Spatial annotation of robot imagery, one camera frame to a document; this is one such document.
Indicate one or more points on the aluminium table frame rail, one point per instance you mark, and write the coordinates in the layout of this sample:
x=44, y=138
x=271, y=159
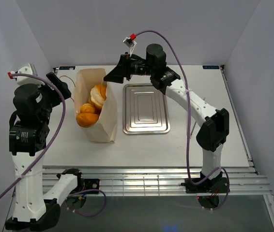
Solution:
x=125, y=182

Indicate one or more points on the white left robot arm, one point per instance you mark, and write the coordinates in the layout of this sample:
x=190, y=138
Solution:
x=28, y=130

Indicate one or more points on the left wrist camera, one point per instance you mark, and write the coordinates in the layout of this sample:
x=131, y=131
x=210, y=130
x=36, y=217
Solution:
x=25, y=69

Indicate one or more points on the beige paper bag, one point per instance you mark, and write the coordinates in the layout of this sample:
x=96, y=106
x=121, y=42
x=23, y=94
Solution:
x=105, y=129

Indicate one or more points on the silver metal tray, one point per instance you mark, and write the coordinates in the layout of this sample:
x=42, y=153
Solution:
x=144, y=110

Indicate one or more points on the small croissant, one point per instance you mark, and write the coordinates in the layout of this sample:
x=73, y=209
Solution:
x=87, y=108

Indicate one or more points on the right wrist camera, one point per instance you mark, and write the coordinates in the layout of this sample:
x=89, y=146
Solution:
x=130, y=43

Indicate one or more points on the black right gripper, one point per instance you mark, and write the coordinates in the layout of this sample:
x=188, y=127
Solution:
x=123, y=69

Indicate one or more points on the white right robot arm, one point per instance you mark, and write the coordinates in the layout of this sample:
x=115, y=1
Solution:
x=213, y=123

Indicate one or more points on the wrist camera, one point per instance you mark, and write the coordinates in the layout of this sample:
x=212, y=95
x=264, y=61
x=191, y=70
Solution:
x=25, y=69
x=130, y=43

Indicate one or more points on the long scored baguette loaf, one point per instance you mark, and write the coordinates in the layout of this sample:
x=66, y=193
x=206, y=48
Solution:
x=86, y=120

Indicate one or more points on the round smooth bun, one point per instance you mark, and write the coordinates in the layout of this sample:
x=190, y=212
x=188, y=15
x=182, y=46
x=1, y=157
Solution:
x=98, y=96

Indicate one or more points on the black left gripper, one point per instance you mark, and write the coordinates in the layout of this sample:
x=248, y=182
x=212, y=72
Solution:
x=62, y=86

